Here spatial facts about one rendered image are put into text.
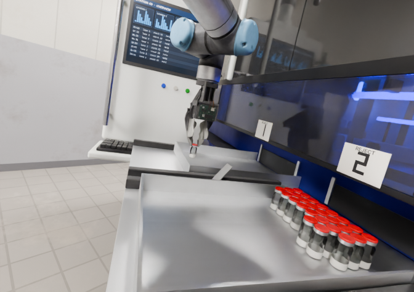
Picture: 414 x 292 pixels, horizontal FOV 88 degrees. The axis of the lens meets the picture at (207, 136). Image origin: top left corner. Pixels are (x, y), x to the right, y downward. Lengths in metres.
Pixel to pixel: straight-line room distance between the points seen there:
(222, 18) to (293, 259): 0.43
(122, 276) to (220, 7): 0.44
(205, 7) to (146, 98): 0.72
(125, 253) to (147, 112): 0.87
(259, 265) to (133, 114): 0.92
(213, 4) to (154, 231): 0.39
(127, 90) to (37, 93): 1.80
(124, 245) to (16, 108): 2.58
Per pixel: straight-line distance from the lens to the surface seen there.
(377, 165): 0.47
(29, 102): 2.83
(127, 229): 0.34
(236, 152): 0.85
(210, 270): 0.30
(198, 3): 0.45
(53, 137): 2.93
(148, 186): 0.45
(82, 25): 2.95
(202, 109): 0.64
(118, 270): 0.29
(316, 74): 0.61
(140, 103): 1.10
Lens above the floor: 1.07
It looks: 9 degrees down
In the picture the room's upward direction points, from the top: 11 degrees clockwise
